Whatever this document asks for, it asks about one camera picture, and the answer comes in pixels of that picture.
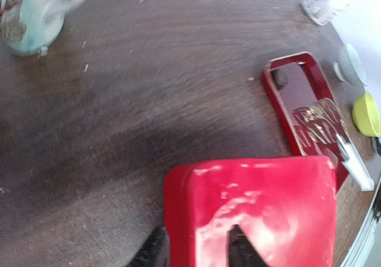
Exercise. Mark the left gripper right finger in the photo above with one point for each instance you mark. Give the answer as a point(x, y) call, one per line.
point(241, 252)

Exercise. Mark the red chocolate tray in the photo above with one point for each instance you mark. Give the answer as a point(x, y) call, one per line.
point(306, 108)

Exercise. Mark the red tin lid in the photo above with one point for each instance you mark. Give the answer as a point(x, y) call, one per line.
point(285, 206)

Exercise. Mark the front aluminium rail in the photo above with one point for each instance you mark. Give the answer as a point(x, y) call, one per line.
point(364, 241)

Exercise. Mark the tall white patterned mug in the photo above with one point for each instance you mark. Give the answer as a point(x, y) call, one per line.
point(27, 26)

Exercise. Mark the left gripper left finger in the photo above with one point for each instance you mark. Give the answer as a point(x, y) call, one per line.
point(155, 251)

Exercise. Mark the white mug yellow inside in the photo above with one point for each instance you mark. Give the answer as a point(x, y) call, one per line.
point(322, 12)

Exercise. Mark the lime green bowl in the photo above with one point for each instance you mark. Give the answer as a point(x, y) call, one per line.
point(365, 115)

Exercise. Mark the metal serving tongs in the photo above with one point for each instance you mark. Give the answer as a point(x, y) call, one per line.
point(354, 164)

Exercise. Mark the light blue patterned bowl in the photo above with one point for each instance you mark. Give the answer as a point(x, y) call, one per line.
point(349, 67)

